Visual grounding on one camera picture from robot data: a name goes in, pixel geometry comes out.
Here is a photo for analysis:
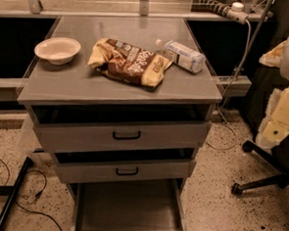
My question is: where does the brown chip bag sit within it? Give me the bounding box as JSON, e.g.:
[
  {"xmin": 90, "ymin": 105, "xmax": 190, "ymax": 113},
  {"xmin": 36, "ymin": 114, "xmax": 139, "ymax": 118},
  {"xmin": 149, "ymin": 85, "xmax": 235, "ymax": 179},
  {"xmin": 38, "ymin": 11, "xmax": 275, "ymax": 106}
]
[{"xmin": 88, "ymin": 37, "xmax": 171, "ymax": 88}]

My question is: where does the grey drawer cabinet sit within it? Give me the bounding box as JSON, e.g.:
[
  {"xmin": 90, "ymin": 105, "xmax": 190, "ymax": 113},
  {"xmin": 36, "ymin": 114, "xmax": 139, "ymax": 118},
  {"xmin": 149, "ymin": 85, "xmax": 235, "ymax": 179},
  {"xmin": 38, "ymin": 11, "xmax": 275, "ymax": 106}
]
[{"xmin": 18, "ymin": 16, "xmax": 221, "ymax": 231}]

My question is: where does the grey middle drawer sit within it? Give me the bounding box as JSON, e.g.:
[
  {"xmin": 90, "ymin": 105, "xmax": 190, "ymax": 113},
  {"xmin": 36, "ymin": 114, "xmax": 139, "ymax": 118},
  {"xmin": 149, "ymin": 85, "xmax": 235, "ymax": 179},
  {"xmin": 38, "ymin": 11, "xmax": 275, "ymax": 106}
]
[{"xmin": 54, "ymin": 148, "xmax": 197, "ymax": 184}]

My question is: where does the grey drawer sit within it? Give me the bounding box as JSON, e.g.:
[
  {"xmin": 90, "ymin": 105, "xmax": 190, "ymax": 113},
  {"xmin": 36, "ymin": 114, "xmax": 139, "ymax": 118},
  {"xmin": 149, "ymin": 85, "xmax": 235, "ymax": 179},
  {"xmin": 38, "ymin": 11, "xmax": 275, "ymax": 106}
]
[
  {"xmin": 54, "ymin": 148, "xmax": 197, "ymax": 184},
  {"xmin": 71, "ymin": 179, "xmax": 187, "ymax": 231},
  {"xmin": 32, "ymin": 104, "xmax": 214, "ymax": 153}
]

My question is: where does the grey top drawer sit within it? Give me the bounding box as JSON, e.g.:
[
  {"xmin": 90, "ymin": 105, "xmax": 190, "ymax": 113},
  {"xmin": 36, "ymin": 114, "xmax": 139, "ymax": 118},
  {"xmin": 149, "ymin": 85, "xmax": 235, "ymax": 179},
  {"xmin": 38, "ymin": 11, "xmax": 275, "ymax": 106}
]
[{"xmin": 32, "ymin": 104, "xmax": 214, "ymax": 153}]

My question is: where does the grey bottom drawer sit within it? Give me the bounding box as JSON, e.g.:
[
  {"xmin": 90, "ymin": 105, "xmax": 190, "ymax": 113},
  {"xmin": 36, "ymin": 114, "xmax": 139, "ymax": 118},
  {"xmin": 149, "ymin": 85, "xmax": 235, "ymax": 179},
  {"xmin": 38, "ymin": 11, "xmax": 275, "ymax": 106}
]
[{"xmin": 71, "ymin": 179, "xmax": 187, "ymax": 231}]

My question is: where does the clear plastic water bottle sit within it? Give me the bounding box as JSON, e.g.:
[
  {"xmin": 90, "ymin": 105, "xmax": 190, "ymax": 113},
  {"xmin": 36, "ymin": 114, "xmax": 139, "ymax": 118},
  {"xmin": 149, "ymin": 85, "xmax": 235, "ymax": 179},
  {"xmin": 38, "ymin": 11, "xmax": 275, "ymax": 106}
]
[{"xmin": 156, "ymin": 39, "xmax": 206, "ymax": 73}]

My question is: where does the white bowl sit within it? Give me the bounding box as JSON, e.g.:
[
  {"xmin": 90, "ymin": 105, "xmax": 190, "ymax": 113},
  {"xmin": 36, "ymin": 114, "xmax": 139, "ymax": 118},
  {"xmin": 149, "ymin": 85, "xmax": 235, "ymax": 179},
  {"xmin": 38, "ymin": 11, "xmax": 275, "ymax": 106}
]
[{"xmin": 33, "ymin": 37, "xmax": 81, "ymax": 66}]

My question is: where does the white power strip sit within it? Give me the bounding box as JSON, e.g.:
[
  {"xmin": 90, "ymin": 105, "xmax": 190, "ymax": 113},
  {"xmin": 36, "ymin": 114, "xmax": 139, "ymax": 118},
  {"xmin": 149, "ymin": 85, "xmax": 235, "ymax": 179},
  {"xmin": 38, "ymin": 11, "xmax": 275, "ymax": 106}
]
[{"xmin": 199, "ymin": 0, "xmax": 248, "ymax": 24}]

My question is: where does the black office chair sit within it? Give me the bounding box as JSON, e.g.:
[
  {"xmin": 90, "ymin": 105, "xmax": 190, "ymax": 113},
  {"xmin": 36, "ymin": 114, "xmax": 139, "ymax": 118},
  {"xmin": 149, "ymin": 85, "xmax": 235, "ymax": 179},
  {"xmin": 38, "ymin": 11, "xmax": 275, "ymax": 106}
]
[{"xmin": 228, "ymin": 119, "xmax": 289, "ymax": 231}]

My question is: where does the black floor stand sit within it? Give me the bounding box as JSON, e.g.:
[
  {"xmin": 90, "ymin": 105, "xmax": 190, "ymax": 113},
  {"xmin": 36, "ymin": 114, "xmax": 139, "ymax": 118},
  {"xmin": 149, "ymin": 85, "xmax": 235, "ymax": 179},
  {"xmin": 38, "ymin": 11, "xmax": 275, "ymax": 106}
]
[{"xmin": 0, "ymin": 158, "xmax": 33, "ymax": 231}]

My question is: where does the black floor cable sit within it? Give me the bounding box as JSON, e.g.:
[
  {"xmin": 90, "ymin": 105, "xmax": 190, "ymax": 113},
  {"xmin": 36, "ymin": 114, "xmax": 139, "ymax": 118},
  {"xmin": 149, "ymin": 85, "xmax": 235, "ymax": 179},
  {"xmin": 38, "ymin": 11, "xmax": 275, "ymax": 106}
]
[{"xmin": 0, "ymin": 149, "xmax": 71, "ymax": 231}]

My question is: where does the grey cable on floor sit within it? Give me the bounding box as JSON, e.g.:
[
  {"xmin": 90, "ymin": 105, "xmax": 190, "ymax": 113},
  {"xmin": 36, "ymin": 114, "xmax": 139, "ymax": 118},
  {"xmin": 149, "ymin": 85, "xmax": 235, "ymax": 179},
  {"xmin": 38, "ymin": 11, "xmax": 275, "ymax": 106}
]
[{"xmin": 204, "ymin": 18, "xmax": 253, "ymax": 153}]

